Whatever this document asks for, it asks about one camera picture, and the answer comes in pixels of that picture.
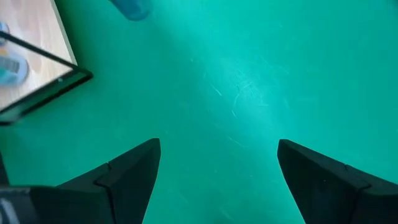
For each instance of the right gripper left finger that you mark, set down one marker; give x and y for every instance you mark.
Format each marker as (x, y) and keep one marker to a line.
(124, 186)

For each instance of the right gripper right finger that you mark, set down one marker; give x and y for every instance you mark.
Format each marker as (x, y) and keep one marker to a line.
(335, 193)

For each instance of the black can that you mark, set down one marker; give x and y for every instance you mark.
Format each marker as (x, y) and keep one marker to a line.
(14, 73)

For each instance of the green can white lid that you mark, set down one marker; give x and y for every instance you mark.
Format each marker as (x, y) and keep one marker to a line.
(132, 9)

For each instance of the green table mat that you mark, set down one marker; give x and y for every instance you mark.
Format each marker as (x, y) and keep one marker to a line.
(217, 62)

